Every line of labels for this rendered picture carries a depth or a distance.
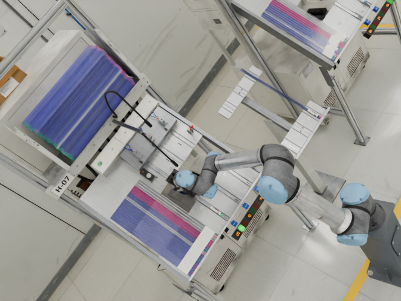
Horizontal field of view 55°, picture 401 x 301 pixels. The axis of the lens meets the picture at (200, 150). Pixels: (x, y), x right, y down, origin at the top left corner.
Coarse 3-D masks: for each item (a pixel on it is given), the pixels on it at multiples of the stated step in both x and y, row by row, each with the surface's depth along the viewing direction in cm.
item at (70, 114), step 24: (96, 48) 185; (72, 72) 182; (96, 72) 185; (120, 72) 193; (48, 96) 181; (72, 96) 181; (96, 96) 188; (24, 120) 181; (48, 120) 177; (72, 120) 184; (96, 120) 191; (72, 144) 186
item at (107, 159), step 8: (144, 104) 209; (152, 104) 209; (144, 112) 208; (128, 120) 206; (136, 120) 206; (120, 128) 205; (120, 136) 204; (128, 136) 204; (112, 144) 203; (120, 144) 203; (104, 152) 202; (112, 152) 202; (120, 152) 203; (96, 160) 201; (104, 160) 201; (112, 160) 201; (96, 168) 199; (104, 168) 199; (104, 176) 204
